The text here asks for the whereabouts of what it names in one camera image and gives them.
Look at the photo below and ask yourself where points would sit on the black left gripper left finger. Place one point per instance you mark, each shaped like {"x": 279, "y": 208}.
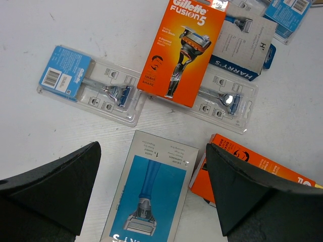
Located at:
{"x": 49, "y": 203}

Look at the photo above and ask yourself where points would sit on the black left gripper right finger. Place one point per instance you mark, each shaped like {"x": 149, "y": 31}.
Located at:
{"x": 255, "y": 205}

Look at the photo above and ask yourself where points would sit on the orange Gillette box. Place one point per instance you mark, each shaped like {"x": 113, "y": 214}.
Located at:
{"x": 182, "y": 49}
{"x": 200, "y": 182}

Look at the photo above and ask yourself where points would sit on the grey blue Harry's box left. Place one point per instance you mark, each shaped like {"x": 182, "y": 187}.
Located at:
{"x": 152, "y": 189}

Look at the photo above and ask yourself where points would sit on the clear blister razor pack middle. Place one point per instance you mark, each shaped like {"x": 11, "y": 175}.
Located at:
{"x": 223, "y": 99}

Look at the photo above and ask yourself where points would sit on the clear blister razor pack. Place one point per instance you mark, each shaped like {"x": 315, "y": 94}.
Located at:
{"x": 93, "y": 85}
{"x": 288, "y": 14}
{"x": 223, "y": 99}

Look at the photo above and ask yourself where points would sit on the clear blister razor pack left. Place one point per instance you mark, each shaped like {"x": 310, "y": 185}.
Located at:
{"x": 93, "y": 85}

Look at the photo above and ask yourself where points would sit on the Harry's box upper white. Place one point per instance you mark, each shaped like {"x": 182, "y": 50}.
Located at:
{"x": 243, "y": 43}

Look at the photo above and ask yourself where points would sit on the clear blister razor pack top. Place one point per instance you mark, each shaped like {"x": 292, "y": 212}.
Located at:
{"x": 288, "y": 14}

